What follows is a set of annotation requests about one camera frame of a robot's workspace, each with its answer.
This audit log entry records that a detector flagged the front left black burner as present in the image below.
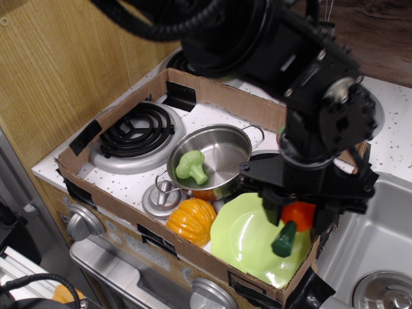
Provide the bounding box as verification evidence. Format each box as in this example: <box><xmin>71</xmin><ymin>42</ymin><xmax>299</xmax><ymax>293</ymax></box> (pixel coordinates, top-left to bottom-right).
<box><xmin>89</xmin><ymin>101</ymin><xmax>185</xmax><ymax>175</ymax></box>

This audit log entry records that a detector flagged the silver oven door handle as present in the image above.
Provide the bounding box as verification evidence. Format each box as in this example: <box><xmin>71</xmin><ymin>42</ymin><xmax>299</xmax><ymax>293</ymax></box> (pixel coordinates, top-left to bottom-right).
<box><xmin>70</xmin><ymin>239</ymin><xmax>173</xmax><ymax>308</ymax></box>

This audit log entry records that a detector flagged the brown cardboard fence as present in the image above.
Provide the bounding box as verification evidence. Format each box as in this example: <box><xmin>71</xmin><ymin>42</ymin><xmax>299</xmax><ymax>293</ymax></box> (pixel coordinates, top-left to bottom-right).
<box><xmin>55</xmin><ymin>67</ymin><xmax>380</xmax><ymax>309</ymax></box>

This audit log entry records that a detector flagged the black braided cable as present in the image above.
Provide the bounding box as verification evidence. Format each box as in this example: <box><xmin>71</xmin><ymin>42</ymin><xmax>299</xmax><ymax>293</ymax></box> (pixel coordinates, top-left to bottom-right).
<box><xmin>0</xmin><ymin>273</ymin><xmax>81</xmax><ymax>309</ymax></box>

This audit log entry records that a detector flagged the silver oven knob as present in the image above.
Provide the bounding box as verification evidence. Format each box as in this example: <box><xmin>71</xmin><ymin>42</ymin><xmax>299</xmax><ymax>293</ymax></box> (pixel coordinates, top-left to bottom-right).
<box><xmin>67</xmin><ymin>203</ymin><xmax>106</xmax><ymax>241</ymax></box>
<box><xmin>190</xmin><ymin>277</ymin><xmax>238</xmax><ymax>309</ymax></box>

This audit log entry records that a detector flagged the silver sink drain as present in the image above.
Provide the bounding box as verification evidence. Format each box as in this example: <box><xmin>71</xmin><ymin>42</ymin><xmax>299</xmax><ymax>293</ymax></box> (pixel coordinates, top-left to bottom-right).
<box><xmin>351</xmin><ymin>270</ymin><xmax>411</xmax><ymax>309</ymax></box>

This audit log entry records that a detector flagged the hanging steel spatula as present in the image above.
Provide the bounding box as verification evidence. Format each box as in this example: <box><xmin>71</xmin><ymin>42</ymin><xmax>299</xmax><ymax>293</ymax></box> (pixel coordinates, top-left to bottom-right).
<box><xmin>319</xmin><ymin>0</ymin><xmax>335</xmax><ymax>36</ymax></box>

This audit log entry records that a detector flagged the green toy broccoli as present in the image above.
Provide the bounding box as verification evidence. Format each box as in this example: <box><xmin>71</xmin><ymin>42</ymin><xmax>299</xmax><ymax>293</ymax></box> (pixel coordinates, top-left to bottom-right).
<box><xmin>175</xmin><ymin>150</ymin><xmax>208</xmax><ymax>185</ymax></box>

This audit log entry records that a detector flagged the silver toy sink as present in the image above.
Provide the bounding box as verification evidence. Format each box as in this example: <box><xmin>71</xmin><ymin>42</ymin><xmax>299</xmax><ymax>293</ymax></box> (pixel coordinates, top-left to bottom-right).
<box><xmin>317</xmin><ymin>173</ymin><xmax>411</xmax><ymax>308</ymax></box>

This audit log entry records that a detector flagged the left silver oven knob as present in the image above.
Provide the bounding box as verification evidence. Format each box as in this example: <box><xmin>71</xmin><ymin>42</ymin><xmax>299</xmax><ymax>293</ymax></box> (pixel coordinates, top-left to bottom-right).
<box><xmin>67</xmin><ymin>203</ymin><xmax>106</xmax><ymax>241</ymax></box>

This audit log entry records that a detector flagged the green plastic plate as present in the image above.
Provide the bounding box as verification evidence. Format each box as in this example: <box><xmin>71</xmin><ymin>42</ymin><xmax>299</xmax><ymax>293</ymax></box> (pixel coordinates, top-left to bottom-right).
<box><xmin>211</xmin><ymin>192</ymin><xmax>312</xmax><ymax>288</ymax></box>

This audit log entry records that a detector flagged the right silver oven knob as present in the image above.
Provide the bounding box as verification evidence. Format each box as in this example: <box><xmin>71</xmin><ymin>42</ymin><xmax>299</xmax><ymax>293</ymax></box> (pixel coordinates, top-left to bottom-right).
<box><xmin>190</xmin><ymin>277</ymin><xmax>238</xmax><ymax>309</ymax></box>

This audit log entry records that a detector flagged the orange object bottom left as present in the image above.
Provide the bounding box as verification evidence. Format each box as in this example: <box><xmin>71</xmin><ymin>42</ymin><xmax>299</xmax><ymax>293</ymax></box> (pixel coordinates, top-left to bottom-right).
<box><xmin>52</xmin><ymin>285</ymin><xmax>75</xmax><ymax>304</ymax></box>

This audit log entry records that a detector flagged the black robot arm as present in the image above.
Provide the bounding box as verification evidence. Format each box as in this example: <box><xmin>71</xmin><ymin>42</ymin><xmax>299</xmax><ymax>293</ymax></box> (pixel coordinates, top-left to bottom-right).
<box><xmin>95</xmin><ymin>1</ymin><xmax>381</xmax><ymax>234</ymax></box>

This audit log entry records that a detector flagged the orange toy carrot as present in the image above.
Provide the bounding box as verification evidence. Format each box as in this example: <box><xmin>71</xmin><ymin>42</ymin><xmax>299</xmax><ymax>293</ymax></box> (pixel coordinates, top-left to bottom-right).
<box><xmin>272</xmin><ymin>201</ymin><xmax>316</xmax><ymax>258</ymax></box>

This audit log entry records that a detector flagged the orange toy pumpkin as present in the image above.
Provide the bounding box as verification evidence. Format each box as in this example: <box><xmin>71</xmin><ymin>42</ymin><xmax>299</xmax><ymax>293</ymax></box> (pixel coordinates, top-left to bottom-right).
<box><xmin>166</xmin><ymin>198</ymin><xmax>217</xmax><ymax>247</ymax></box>

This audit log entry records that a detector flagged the silver stovetop knob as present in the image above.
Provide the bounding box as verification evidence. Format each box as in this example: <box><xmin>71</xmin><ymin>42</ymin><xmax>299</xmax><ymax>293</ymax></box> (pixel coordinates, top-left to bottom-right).
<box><xmin>142</xmin><ymin>180</ymin><xmax>189</xmax><ymax>220</ymax></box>

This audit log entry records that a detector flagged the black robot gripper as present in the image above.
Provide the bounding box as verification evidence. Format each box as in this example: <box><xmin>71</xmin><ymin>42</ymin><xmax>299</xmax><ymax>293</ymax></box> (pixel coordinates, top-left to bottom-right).
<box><xmin>238</xmin><ymin>151</ymin><xmax>380</xmax><ymax>236</ymax></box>

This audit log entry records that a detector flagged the small steel pot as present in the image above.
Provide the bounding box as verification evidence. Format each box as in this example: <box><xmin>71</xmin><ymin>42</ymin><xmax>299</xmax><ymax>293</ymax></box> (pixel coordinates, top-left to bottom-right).
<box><xmin>155</xmin><ymin>124</ymin><xmax>265</xmax><ymax>201</ymax></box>

